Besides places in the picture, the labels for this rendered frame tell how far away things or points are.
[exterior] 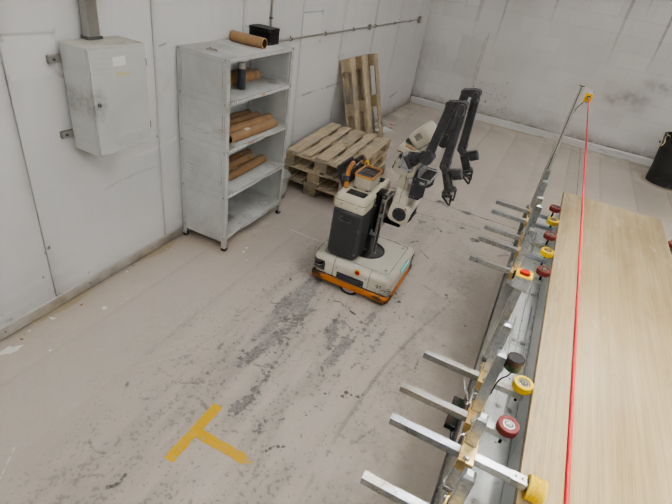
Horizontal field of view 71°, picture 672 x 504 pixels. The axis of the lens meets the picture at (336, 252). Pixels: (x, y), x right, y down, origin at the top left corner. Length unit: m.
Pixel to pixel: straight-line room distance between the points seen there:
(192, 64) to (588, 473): 3.25
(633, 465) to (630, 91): 7.66
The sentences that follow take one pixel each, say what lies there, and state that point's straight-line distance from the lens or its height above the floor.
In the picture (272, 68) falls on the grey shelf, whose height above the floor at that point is 1.34.
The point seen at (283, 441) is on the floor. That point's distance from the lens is 2.76.
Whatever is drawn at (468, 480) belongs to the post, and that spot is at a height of 1.13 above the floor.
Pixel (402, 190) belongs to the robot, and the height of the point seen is 0.90.
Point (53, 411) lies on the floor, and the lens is 3.04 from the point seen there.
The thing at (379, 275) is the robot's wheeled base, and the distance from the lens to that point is 3.54.
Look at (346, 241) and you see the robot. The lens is 3.53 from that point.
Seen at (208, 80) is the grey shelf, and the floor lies 1.38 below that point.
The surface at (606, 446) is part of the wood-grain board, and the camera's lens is 2.10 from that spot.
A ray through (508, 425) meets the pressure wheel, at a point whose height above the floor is 0.91.
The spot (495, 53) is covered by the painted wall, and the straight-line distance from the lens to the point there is 9.22.
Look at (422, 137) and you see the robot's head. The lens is 3.24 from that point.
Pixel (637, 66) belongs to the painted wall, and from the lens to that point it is 9.17.
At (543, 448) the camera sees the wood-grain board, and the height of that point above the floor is 0.90.
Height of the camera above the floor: 2.27
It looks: 33 degrees down
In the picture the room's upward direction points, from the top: 10 degrees clockwise
